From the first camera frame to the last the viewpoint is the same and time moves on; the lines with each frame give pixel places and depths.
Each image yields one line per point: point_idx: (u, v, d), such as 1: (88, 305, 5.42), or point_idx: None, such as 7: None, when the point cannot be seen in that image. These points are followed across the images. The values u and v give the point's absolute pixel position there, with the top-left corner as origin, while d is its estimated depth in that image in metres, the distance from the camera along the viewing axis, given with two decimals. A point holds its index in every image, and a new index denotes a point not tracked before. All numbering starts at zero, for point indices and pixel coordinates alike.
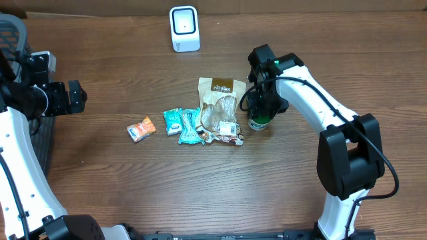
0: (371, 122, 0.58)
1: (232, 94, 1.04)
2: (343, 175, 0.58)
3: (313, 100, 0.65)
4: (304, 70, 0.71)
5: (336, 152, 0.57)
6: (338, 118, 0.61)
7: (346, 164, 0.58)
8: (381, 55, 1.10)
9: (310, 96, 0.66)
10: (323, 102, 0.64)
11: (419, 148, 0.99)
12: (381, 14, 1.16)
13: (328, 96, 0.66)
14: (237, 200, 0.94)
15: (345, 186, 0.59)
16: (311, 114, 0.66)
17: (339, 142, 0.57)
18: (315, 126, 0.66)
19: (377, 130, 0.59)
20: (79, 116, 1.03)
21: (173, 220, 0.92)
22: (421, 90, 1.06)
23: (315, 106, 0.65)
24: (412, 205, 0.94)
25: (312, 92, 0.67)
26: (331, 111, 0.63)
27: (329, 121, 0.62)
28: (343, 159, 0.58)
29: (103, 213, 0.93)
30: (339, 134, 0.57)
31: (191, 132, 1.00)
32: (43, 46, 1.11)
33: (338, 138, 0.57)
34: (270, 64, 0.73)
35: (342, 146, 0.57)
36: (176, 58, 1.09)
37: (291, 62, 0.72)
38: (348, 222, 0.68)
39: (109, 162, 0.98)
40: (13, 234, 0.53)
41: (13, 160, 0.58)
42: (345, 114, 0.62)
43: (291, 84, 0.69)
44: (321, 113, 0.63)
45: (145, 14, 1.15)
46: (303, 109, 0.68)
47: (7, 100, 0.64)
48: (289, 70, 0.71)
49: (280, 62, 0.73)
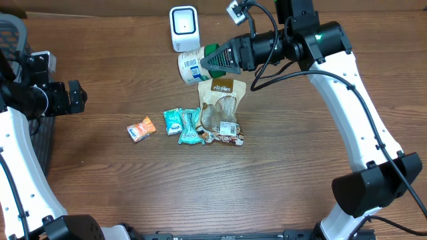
0: (415, 167, 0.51)
1: (232, 94, 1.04)
2: (365, 208, 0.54)
3: (357, 116, 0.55)
4: (351, 63, 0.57)
5: (369, 194, 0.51)
6: (381, 152, 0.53)
7: (373, 201, 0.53)
8: (381, 55, 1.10)
9: (353, 107, 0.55)
10: (369, 122, 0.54)
11: (419, 149, 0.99)
12: (381, 14, 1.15)
13: (373, 112, 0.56)
14: (237, 200, 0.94)
15: (362, 213, 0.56)
16: (347, 128, 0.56)
17: (375, 186, 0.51)
18: (346, 135, 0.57)
19: (417, 172, 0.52)
20: (79, 116, 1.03)
21: (173, 220, 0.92)
22: (422, 90, 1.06)
23: (356, 126, 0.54)
24: (411, 205, 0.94)
25: (356, 102, 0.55)
26: (375, 141, 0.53)
27: (368, 150, 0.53)
28: (373, 198, 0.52)
29: (103, 213, 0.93)
30: (378, 176, 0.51)
31: (190, 132, 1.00)
32: (43, 46, 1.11)
33: (376, 181, 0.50)
34: (307, 35, 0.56)
35: (377, 190, 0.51)
36: (176, 59, 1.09)
37: (335, 40, 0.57)
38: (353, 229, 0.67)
39: (109, 162, 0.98)
40: (13, 234, 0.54)
41: (13, 160, 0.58)
42: (391, 148, 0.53)
43: (331, 84, 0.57)
44: (362, 139, 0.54)
45: (145, 14, 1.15)
46: (335, 114, 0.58)
47: (7, 100, 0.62)
48: (333, 58, 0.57)
49: (323, 38, 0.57)
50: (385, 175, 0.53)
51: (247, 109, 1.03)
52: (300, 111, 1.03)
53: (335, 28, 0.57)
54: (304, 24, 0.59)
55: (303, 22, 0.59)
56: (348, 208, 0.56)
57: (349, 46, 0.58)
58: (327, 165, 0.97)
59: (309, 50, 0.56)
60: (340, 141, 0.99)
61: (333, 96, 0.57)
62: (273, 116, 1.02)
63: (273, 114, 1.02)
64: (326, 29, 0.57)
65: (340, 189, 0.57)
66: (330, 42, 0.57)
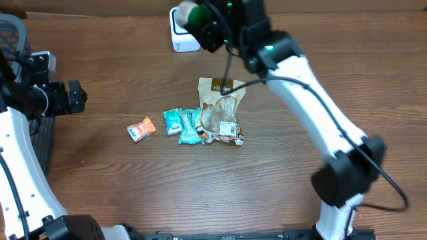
0: (381, 146, 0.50)
1: (232, 94, 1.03)
2: (344, 196, 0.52)
3: (317, 114, 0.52)
4: (303, 65, 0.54)
5: (343, 182, 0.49)
6: (345, 140, 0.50)
7: (347, 188, 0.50)
8: (381, 55, 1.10)
9: (312, 106, 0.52)
10: (329, 116, 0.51)
11: (419, 149, 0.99)
12: (381, 14, 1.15)
13: (331, 104, 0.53)
14: (237, 200, 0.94)
15: (342, 202, 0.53)
16: (310, 127, 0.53)
17: (347, 173, 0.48)
18: (311, 131, 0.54)
19: (383, 151, 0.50)
20: (79, 116, 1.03)
21: (173, 220, 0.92)
22: (422, 90, 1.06)
23: (317, 123, 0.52)
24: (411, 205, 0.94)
25: (313, 100, 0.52)
26: (338, 131, 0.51)
27: (333, 142, 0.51)
28: (349, 184, 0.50)
29: (103, 213, 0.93)
30: (348, 162, 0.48)
31: (191, 132, 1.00)
32: (43, 46, 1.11)
33: (347, 168, 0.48)
34: (259, 48, 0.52)
35: (348, 176, 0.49)
36: (176, 59, 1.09)
37: (286, 48, 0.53)
38: (346, 224, 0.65)
39: (109, 162, 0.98)
40: (13, 234, 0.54)
41: (13, 160, 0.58)
42: (353, 135, 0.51)
43: (288, 86, 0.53)
44: (325, 131, 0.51)
45: (145, 14, 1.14)
46: (298, 112, 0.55)
47: (7, 100, 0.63)
48: (285, 62, 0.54)
49: (273, 50, 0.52)
50: (355, 160, 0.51)
51: (247, 109, 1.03)
52: None
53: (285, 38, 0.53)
54: (259, 33, 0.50)
55: (257, 31, 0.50)
56: (330, 200, 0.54)
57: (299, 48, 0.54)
58: None
59: (263, 66, 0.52)
60: None
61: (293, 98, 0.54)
62: (272, 116, 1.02)
63: (273, 114, 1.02)
64: (275, 40, 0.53)
65: (317, 183, 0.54)
66: (281, 54, 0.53)
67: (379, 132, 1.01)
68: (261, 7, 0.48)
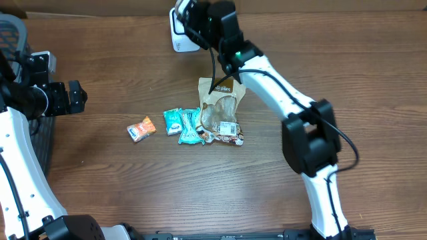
0: (327, 107, 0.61)
1: (232, 94, 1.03)
2: (305, 155, 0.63)
3: (274, 90, 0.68)
4: (264, 61, 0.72)
5: (297, 138, 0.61)
6: (296, 106, 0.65)
7: (305, 146, 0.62)
8: (381, 55, 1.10)
9: (271, 87, 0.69)
10: (283, 92, 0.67)
11: (419, 149, 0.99)
12: (381, 14, 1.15)
13: (287, 84, 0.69)
14: (237, 200, 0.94)
15: (308, 164, 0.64)
16: (273, 104, 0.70)
17: (299, 129, 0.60)
18: (274, 108, 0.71)
19: (331, 112, 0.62)
20: (79, 116, 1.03)
21: (173, 220, 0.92)
22: (422, 90, 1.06)
23: (275, 96, 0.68)
24: (411, 205, 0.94)
25: (272, 82, 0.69)
26: (291, 100, 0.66)
27: (288, 109, 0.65)
28: (304, 142, 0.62)
29: (103, 213, 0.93)
30: (299, 120, 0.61)
31: (191, 132, 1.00)
32: (43, 46, 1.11)
33: (299, 124, 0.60)
34: (231, 55, 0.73)
35: (301, 132, 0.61)
36: (176, 59, 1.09)
37: (251, 53, 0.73)
38: (331, 206, 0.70)
39: (109, 162, 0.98)
40: (13, 234, 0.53)
41: (13, 160, 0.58)
42: (303, 101, 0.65)
43: (253, 76, 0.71)
44: (281, 102, 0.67)
45: (145, 14, 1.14)
46: (265, 96, 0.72)
47: (7, 100, 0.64)
48: (251, 60, 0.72)
49: (241, 54, 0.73)
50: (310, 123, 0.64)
51: (247, 109, 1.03)
52: None
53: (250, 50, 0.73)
54: (232, 43, 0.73)
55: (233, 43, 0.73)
56: (297, 164, 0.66)
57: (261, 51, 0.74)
58: None
59: (235, 68, 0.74)
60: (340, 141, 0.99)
61: (258, 84, 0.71)
62: (272, 116, 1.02)
63: (273, 114, 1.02)
64: (243, 50, 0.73)
65: (286, 151, 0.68)
66: (248, 59, 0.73)
67: (379, 132, 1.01)
68: (233, 25, 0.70)
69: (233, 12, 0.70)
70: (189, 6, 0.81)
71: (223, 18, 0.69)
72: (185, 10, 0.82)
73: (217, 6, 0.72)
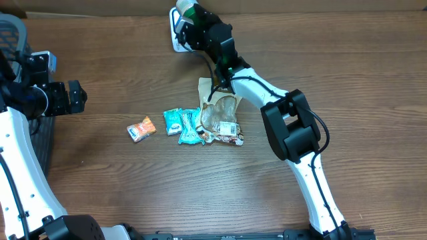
0: (299, 95, 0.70)
1: (232, 94, 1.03)
2: (285, 138, 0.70)
3: (257, 88, 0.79)
4: (252, 70, 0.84)
5: (273, 122, 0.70)
6: (274, 98, 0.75)
7: (285, 130, 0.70)
8: (381, 55, 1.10)
9: (255, 88, 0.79)
10: (264, 88, 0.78)
11: (419, 149, 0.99)
12: (381, 14, 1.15)
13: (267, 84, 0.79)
14: (237, 200, 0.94)
15: (289, 148, 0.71)
16: (257, 102, 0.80)
17: (275, 114, 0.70)
18: (259, 106, 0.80)
19: (305, 100, 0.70)
20: (79, 116, 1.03)
21: (173, 220, 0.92)
22: (422, 90, 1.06)
23: (258, 93, 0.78)
24: (411, 205, 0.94)
25: (255, 83, 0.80)
26: (269, 93, 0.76)
27: (268, 100, 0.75)
28: (282, 126, 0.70)
29: (103, 213, 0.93)
30: (275, 107, 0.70)
31: (191, 132, 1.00)
32: (43, 46, 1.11)
33: (274, 110, 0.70)
34: (226, 71, 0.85)
35: (278, 118, 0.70)
36: (176, 59, 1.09)
37: (242, 68, 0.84)
38: (321, 194, 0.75)
39: (109, 162, 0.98)
40: (13, 234, 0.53)
41: (13, 160, 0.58)
42: (281, 93, 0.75)
43: (241, 82, 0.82)
44: (263, 96, 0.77)
45: (145, 14, 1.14)
46: (251, 97, 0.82)
47: (7, 99, 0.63)
48: (240, 71, 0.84)
49: (233, 69, 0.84)
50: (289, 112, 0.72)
51: (247, 109, 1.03)
52: None
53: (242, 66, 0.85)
54: (229, 60, 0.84)
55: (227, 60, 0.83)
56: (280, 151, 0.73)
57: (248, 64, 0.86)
58: (327, 165, 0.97)
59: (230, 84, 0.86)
60: (340, 142, 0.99)
61: (246, 88, 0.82)
62: None
63: None
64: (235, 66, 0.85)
65: (271, 142, 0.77)
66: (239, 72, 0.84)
67: (379, 132, 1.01)
68: (231, 47, 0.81)
69: (231, 37, 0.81)
70: (184, 28, 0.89)
71: (222, 42, 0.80)
72: (181, 30, 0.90)
73: (216, 28, 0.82)
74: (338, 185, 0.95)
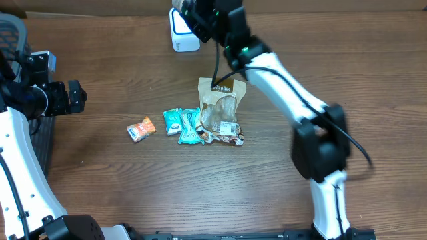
0: (339, 112, 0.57)
1: (232, 94, 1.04)
2: (316, 162, 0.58)
3: (283, 89, 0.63)
4: (272, 58, 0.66)
5: (309, 144, 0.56)
6: (307, 110, 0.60)
7: (318, 153, 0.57)
8: (381, 55, 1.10)
9: (281, 88, 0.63)
10: (295, 93, 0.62)
11: (419, 148, 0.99)
12: (381, 14, 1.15)
13: (299, 86, 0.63)
14: (237, 200, 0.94)
15: (319, 170, 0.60)
16: (279, 104, 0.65)
17: (311, 134, 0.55)
18: (281, 107, 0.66)
19: (344, 119, 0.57)
20: (79, 116, 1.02)
21: (173, 220, 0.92)
22: (422, 90, 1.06)
23: (284, 96, 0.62)
24: (412, 205, 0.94)
25: (281, 82, 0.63)
26: (301, 102, 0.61)
27: (297, 112, 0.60)
28: (316, 150, 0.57)
29: (103, 213, 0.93)
30: (311, 126, 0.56)
31: (191, 132, 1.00)
32: (43, 46, 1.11)
33: (311, 130, 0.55)
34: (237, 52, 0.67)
35: (314, 139, 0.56)
36: (176, 58, 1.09)
37: (259, 48, 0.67)
38: (337, 212, 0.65)
39: (109, 162, 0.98)
40: (13, 234, 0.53)
41: (13, 160, 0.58)
42: (315, 105, 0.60)
43: (261, 74, 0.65)
44: (291, 104, 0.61)
45: (145, 14, 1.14)
46: (277, 101, 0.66)
47: (7, 100, 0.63)
48: (260, 58, 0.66)
49: (249, 50, 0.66)
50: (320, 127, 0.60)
51: (247, 109, 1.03)
52: None
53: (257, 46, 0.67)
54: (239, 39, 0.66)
55: (239, 40, 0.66)
56: (308, 170, 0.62)
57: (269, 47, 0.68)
58: None
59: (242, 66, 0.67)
60: None
61: (267, 84, 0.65)
62: (273, 116, 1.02)
63: (272, 114, 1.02)
64: (252, 44, 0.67)
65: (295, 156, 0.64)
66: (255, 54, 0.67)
67: (379, 132, 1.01)
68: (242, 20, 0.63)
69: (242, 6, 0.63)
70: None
71: (230, 13, 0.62)
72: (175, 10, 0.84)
73: None
74: None
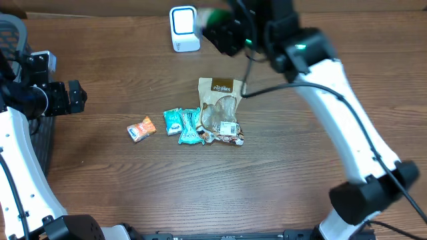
0: (413, 174, 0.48)
1: (232, 94, 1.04)
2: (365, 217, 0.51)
3: (347, 125, 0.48)
4: (338, 71, 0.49)
5: (370, 207, 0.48)
6: (378, 164, 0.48)
7: (373, 212, 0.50)
8: (381, 55, 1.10)
9: (345, 120, 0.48)
10: (363, 136, 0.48)
11: (419, 149, 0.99)
12: (381, 14, 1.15)
13: (366, 121, 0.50)
14: (237, 200, 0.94)
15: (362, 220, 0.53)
16: (341, 142, 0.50)
17: (377, 198, 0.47)
18: (350, 150, 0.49)
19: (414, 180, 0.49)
20: (79, 116, 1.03)
21: (173, 220, 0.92)
22: (422, 90, 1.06)
23: (351, 141, 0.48)
24: (412, 206, 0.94)
25: (347, 112, 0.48)
26: (371, 153, 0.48)
27: (362, 162, 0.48)
28: (373, 210, 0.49)
29: (103, 213, 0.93)
30: (379, 188, 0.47)
31: (191, 132, 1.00)
32: (43, 46, 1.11)
33: (378, 192, 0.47)
34: (287, 45, 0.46)
35: (378, 203, 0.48)
36: (175, 59, 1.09)
37: (316, 40, 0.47)
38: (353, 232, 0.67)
39: (109, 162, 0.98)
40: (13, 234, 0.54)
41: (13, 160, 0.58)
42: (385, 156, 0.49)
43: (321, 95, 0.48)
44: (358, 152, 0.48)
45: (145, 14, 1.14)
46: (329, 129, 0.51)
47: (7, 99, 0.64)
48: (320, 67, 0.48)
49: (305, 45, 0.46)
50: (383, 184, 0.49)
51: (247, 109, 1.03)
52: (300, 111, 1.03)
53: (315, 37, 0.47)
54: (286, 31, 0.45)
55: (285, 28, 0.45)
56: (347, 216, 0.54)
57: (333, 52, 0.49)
58: (327, 166, 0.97)
59: (293, 63, 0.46)
60: None
61: (324, 108, 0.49)
62: (273, 116, 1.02)
63: (272, 114, 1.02)
64: (307, 36, 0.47)
65: (339, 198, 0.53)
66: (314, 56, 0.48)
67: (379, 132, 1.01)
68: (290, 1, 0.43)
69: None
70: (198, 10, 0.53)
71: None
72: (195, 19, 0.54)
73: None
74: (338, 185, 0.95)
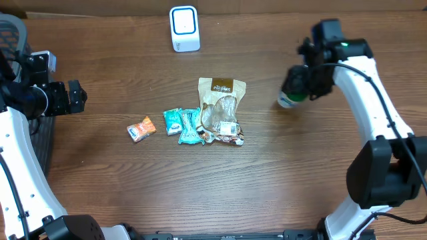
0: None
1: (232, 94, 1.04)
2: (373, 188, 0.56)
3: (370, 98, 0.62)
4: (371, 65, 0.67)
5: (376, 165, 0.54)
6: (391, 130, 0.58)
7: (381, 178, 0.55)
8: (381, 55, 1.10)
9: (369, 94, 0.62)
10: (382, 106, 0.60)
11: None
12: (381, 14, 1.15)
13: (388, 102, 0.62)
14: (237, 200, 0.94)
15: (371, 198, 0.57)
16: (361, 112, 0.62)
17: (384, 156, 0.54)
18: (371, 114, 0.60)
19: None
20: (79, 116, 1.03)
21: (173, 220, 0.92)
22: (422, 90, 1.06)
23: (369, 110, 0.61)
24: (412, 206, 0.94)
25: (371, 90, 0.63)
26: (386, 120, 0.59)
27: (378, 126, 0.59)
28: (381, 174, 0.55)
29: (103, 213, 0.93)
30: (387, 147, 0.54)
31: (191, 132, 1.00)
32: (43, 46, 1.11)
33: (385, 151, 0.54)
34: (335, 44, 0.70)
35: (385, 161, 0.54)
36: (175, 59, 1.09)
37: (361, 47, 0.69)
38: (357, 228, 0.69)
39: (109, 162, 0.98)
40: (13, 234, 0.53)
41: (13, 160, 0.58)
42: (401, 130, 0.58)
43: (350, 72, 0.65)
44: (375, 117, 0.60)
45: (145, 14, 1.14)
46: (355, 105, 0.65)
47: (7, 100, 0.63)
48: (355, 58, 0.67)
49: (348, 45, 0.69)
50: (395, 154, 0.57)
51: (247, 109, 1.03)
52: (300, 111, 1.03)
53: (361, 43, 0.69)
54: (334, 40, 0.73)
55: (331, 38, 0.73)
56: (358, 192, 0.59)
57: (370, 53, 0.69)
58: (327, 166, 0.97)
59: (335, 53, 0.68)
60: (340, 142, 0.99)
61: (353, 87, 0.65)
62: (273, 116, 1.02)
63: (273, 114, 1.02)
64: (354, 43, 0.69)
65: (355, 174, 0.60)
66: (355, 52, 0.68)
67: None
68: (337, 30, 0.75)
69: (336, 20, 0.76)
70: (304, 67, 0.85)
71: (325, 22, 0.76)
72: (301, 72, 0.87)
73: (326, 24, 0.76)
74: (338, 185, 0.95)
